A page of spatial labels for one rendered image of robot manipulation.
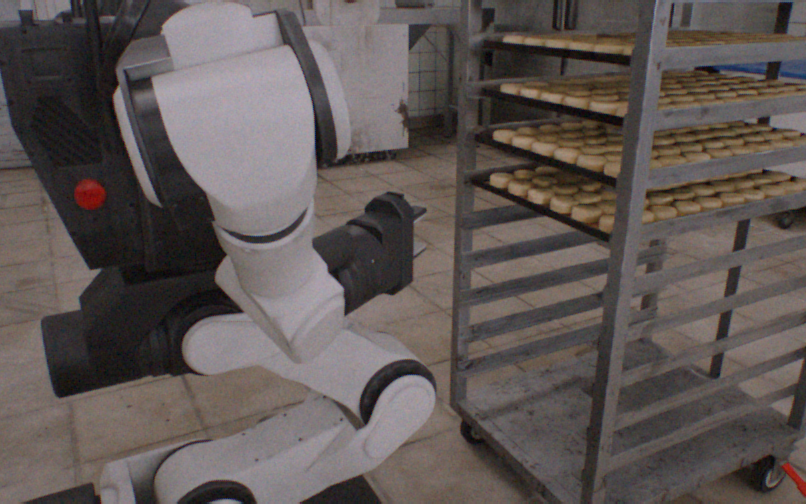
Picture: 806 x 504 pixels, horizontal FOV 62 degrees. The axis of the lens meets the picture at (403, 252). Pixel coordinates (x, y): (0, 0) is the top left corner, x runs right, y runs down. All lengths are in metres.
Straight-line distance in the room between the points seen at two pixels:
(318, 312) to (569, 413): 1.12
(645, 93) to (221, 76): 0.71
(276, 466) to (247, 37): 0.81
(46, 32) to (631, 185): 0.77
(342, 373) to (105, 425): 0.98
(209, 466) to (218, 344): 0.26
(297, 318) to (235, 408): 1.36
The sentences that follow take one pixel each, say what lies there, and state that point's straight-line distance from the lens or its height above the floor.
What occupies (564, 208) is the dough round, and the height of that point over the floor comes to 0.69.
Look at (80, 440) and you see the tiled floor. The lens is 1.93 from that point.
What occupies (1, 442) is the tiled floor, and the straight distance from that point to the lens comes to 2.01.
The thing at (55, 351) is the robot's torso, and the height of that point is 0.62.
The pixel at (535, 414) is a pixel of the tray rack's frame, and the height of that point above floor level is 0.15.
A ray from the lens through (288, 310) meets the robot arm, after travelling 0.56.
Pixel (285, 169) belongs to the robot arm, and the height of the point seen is 0.95.
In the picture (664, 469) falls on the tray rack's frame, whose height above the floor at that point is 0.15.
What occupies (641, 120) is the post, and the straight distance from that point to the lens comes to 1.02.
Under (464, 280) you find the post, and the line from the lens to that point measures 1.48.
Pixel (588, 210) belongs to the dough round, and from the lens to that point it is 1.19.
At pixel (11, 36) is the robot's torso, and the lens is 0.83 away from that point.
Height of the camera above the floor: 1.05
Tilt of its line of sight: 21 degrees down
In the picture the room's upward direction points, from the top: straight up
